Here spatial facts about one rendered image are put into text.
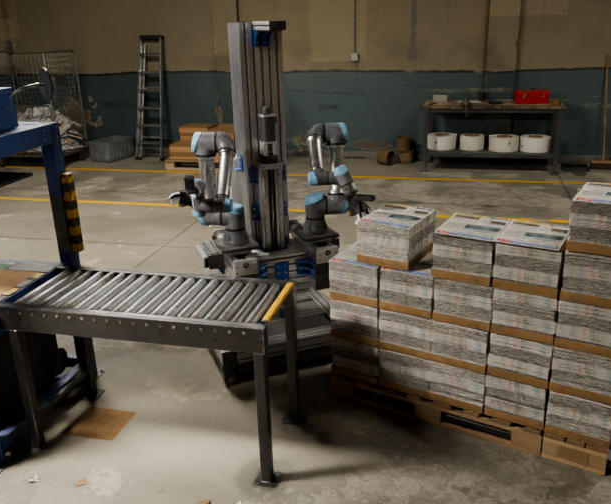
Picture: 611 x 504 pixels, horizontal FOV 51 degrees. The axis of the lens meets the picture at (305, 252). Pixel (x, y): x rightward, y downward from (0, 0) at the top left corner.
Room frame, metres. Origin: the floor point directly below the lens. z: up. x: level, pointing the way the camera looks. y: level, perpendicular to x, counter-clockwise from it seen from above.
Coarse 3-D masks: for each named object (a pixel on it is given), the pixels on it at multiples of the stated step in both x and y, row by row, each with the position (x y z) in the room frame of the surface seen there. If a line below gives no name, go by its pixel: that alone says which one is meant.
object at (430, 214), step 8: (384, 208) 3.33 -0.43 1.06; (392, 208) 3.33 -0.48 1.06; (400, 208) 3.32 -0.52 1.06; (408, 208) 3.32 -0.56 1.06; (416, 208) 3.32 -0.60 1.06; (424, 208) 3.31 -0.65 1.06; (424, 216) 3.17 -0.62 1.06; (432, 216) 3.25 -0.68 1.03; (432, 224) 3.25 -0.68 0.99; (432, 232) 3.28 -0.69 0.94; (424, 240) 3.18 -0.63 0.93; (432, 240) 3.28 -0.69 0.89; (424, 248) 3.18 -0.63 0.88
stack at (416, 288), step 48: (336, 288) 3.18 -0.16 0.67; (384, 288) 3.04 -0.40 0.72; (432, 288) 2.91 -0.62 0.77; (480, 288) 2.78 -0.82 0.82; (384, 336) 3.03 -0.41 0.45; (432, 336) 2.89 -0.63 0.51; (480, 336) 2.77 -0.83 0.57; (336, 384) 3.18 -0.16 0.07; (432, 384) 2.89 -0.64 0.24; (480, 384) 2.76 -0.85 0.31; (528, 384) 2.65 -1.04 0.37; (480, 432) 2.77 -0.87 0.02; (528, 432) 2.63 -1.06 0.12
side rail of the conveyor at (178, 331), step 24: (0, 312) 2.78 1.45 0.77; (24, 312) 2.75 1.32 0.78; (48, 312) 2.72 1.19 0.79; (72, 312) 2.69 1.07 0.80; (96, 312) 2.68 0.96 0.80; (120, 312) 2.67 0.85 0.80; (96, 336) 2.66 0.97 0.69; (120, 336) 2.63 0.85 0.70; (144, 336) 2.60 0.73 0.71; (168, 336) 2.57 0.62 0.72; (192, 336) 2.54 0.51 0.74; (216, 336) 2.51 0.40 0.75; (240, 336) 2.48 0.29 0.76; (264, 336) 2.46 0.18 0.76
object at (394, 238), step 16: (368, 224) 3.09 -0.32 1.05; (384, 224) 3.05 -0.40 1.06; (400, 224) 3.05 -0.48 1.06; (416, 224) 3.06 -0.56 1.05; (368, 240) 3.10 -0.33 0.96; (384, 240) 3.05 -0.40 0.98; (400, 240) 3.01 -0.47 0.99; (416, 240) 3.07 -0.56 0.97; (384, 256) 3.05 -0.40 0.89; (400, 256) 3.01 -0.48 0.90
